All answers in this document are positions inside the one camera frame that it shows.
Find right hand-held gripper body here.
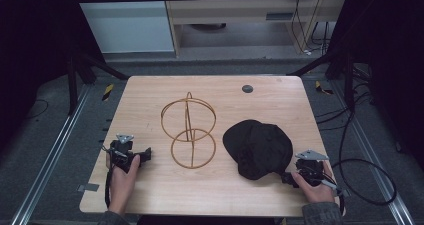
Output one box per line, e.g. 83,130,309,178
294,148,330,188

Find light wooden desk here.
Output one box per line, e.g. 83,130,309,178
161,0,352,57

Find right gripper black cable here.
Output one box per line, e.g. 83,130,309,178
320,178,352,217

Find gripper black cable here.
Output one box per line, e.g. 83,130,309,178
103,168,114,210
320,178,352,217

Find black curtain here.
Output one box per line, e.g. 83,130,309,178
0,0,104,153
326,0,424,173

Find black metal stand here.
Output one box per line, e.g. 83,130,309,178
65,44,130,117
286,48,356,113

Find black looped floor cable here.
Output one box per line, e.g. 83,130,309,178
330,111,398,207

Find person's left hand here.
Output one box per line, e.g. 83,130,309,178
107,154,142,216

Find yellow black striped tape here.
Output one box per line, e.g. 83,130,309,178
314,80,335,96
101,82,115,103

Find black hanging cables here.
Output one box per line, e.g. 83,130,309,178
290,0,332,57

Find aluminium floor rail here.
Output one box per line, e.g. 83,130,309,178
331,81,416,225
9,84,92,225

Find white cabinet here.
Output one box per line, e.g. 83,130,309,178
70,0,176,55

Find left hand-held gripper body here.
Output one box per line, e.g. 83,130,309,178
109,133,145,173

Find golden wire hat stand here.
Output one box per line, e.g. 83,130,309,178
160,91,218,170

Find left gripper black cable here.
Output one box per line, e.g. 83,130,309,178
103,168,114,210

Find black cap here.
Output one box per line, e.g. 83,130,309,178
222,118,295,181

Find grey tape piece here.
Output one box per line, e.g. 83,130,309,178
76,182,101,193

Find person's right hand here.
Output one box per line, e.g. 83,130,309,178
291,160,336,205

